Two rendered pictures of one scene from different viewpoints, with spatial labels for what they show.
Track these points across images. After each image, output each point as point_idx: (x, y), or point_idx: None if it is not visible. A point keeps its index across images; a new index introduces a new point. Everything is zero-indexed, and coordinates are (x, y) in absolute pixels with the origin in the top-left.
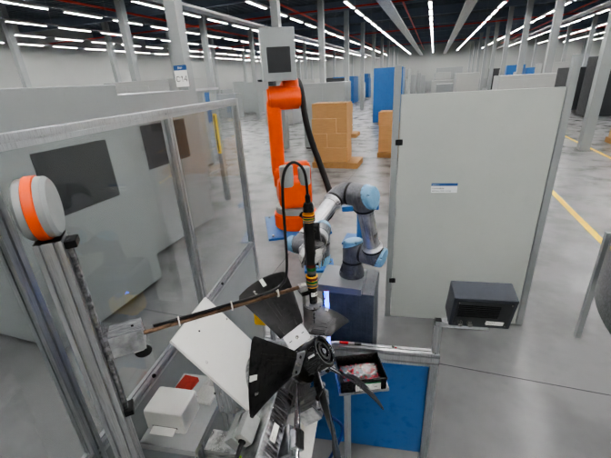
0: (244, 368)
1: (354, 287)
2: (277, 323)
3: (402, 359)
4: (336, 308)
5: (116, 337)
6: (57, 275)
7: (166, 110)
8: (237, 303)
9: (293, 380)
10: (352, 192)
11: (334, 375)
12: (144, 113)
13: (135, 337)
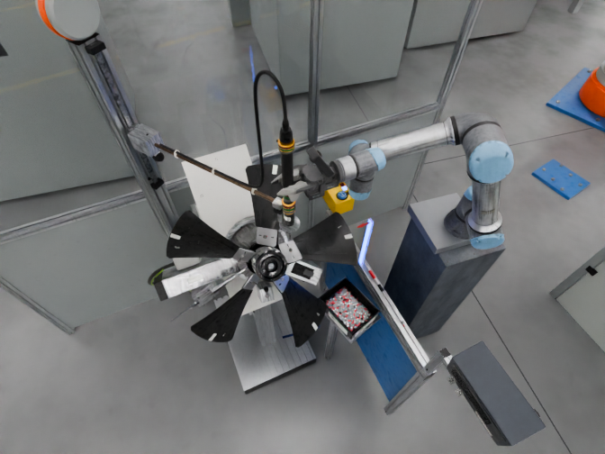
0: (235, 221)
1: (435, 240)
2: (260, 213)
3: (401, 339)
4: (415, 242)
5: (131, 136)
6: (85, 70)
7: None
8: (218, 173)
9: None
10: (472, 138)
11: (358, 287)
12: None
13: (142, 144)
